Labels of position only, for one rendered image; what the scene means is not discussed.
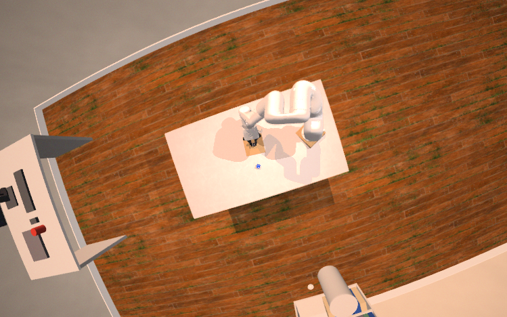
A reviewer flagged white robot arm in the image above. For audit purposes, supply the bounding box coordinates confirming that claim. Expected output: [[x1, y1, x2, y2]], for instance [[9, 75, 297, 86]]
[[239, 81, 325, 142]]

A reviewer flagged brown mat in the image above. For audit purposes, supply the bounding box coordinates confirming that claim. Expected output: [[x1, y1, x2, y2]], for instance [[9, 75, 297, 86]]
[[243, 135, 265, 156]]

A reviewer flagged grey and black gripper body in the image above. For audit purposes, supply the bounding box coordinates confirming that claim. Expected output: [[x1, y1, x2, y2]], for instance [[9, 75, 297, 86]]
[[242, 125, 259, 141]]

